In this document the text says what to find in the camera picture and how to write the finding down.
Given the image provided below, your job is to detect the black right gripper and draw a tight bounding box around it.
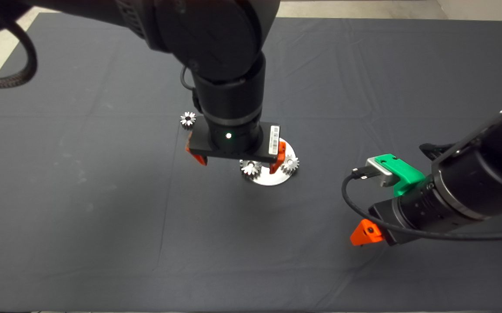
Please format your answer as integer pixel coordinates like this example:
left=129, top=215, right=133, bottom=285
left=350, top=182, right=469, bottom=247

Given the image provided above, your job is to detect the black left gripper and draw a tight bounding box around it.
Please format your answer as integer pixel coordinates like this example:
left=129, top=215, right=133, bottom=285
left=185, top=114, right=287, bottom=174

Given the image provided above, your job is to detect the thick black braided cable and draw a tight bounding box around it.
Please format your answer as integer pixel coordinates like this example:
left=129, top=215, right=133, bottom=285
left=0, top=0, right=38, bottom=89

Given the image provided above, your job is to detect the larger steel gear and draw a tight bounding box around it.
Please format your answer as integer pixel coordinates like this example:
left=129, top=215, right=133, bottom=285
left=240, top=160, right=263, bottom=178

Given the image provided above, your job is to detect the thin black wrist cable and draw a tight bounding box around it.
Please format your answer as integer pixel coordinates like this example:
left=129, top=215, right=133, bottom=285
left=180, top=65, right=203, bottom=114

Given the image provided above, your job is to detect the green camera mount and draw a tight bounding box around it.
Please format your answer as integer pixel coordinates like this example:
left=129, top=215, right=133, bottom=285
left=375, top=153, right=426, bottom=197

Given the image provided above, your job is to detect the round metal plate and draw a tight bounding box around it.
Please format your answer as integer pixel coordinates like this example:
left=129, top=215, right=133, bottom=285
left=239, top=138, right=297, bottom=186

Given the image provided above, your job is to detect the small steel gear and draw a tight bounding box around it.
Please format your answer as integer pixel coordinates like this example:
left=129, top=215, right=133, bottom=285
left=280, top=156, right=300, bottom=176
left=180, top=111, right=197, bottom=130

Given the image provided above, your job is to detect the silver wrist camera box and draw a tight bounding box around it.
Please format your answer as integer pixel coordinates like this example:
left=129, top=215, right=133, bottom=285
left=365, top=157, right=394, bottom=188

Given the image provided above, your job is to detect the dark grey table cloth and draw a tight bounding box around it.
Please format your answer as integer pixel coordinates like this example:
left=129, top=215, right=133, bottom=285
left=0, top=12, right=502, bottom=313

